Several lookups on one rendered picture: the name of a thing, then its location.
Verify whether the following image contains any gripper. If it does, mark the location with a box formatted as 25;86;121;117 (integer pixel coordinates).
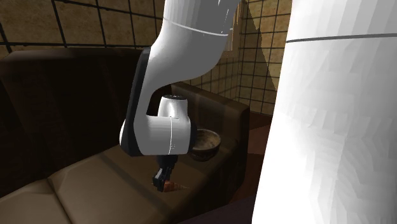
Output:
152;154;179;193

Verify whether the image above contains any small orange-brown object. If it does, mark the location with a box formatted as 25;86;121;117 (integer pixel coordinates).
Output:
164;181;191;193

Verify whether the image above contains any brown wooden bowl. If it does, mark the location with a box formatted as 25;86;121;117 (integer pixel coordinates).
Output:
189;129;222;162

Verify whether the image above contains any brown leather sofa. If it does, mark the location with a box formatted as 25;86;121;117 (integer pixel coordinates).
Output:
0;46;251;224

